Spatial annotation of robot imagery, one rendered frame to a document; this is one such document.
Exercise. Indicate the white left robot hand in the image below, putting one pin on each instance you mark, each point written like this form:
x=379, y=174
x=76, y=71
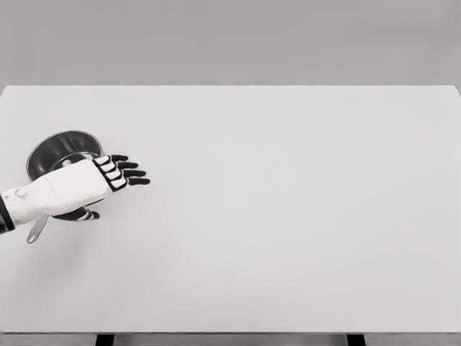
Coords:
x=81, y=184

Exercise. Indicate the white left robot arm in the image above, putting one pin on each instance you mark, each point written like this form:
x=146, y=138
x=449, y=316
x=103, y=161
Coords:
x=21, y=200

